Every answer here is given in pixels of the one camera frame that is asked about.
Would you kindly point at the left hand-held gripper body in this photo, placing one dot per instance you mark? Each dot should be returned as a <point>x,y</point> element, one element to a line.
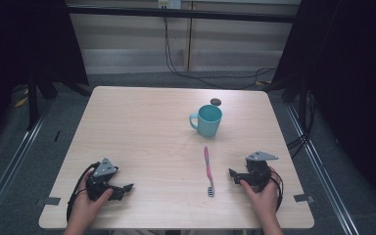
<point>104,168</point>

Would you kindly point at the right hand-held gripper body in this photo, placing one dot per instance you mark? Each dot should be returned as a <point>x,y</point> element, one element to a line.
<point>258,171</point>

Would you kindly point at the person's right hand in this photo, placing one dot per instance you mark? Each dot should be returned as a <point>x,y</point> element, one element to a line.
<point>264,199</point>

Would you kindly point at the person's left hand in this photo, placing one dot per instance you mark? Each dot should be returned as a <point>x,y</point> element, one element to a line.
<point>86,202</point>

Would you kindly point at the pink toothbrush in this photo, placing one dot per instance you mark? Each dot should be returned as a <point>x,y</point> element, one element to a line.
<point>208,169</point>

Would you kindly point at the grey tape piece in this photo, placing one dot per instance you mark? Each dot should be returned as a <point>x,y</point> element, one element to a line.
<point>303,197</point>
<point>52,200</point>

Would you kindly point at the teal mug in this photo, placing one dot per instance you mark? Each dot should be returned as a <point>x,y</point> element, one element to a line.
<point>207,122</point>

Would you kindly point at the small dark round object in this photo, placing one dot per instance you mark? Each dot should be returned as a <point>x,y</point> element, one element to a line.
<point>215,101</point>

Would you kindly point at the black stand leg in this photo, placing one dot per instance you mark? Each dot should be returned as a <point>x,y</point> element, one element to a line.
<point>32,101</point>

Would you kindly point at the yellow floor scrap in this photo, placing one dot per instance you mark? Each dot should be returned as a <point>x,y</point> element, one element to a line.
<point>21,102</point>

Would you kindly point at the black curtain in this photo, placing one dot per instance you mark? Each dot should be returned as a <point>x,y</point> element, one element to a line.
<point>349,81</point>
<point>19,42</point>

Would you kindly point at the black horizontal bar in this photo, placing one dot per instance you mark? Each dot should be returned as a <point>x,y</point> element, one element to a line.
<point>176,13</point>

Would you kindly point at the white power outlet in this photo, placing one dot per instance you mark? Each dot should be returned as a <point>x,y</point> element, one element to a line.
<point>169,3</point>

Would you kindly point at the metal floor rail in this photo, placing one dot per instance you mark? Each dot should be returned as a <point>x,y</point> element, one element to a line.
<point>9,169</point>
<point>323,173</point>

